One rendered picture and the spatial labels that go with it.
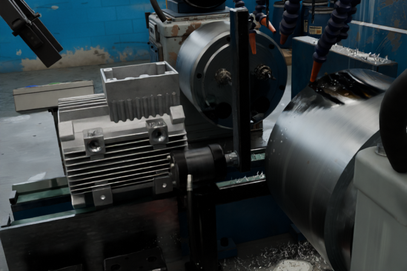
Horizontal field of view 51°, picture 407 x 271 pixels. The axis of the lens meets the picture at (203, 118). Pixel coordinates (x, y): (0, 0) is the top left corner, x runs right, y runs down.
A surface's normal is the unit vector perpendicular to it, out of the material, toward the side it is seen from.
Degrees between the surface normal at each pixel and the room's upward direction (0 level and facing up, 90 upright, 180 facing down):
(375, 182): 90
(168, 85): 90
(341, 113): 35
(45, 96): 68
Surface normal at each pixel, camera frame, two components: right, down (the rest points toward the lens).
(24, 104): 0.23, -0.06
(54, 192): -0.05, -0.94
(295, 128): -0.81, -0.43
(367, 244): -0.96, 0.14
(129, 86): 0.30, 0.32
